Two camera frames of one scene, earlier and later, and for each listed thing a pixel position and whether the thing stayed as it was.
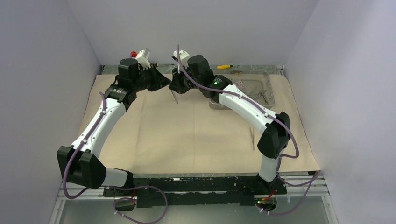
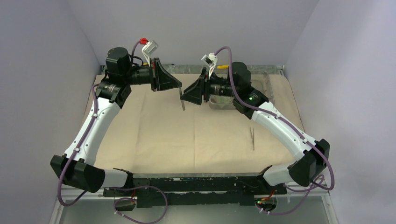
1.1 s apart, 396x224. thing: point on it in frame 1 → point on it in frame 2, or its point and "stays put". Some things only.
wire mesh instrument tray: [256, 83] stays put
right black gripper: [175, 84] → [194, 93]
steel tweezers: [175, 96] → [182, 101]
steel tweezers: [252, 137] stays put
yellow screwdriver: [224, 66] stays put
